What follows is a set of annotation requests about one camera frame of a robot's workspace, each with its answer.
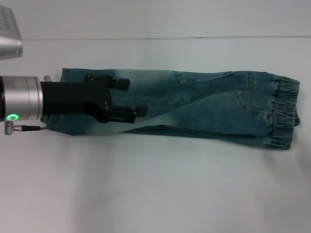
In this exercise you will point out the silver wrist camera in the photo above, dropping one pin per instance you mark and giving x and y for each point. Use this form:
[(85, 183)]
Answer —
[(9, 46)]

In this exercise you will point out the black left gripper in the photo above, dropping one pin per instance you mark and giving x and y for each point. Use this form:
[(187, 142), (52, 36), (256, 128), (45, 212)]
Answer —
[(73, 97)]

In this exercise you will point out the blue denim shorts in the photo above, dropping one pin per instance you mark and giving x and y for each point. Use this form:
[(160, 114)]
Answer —
[(206, 114)]

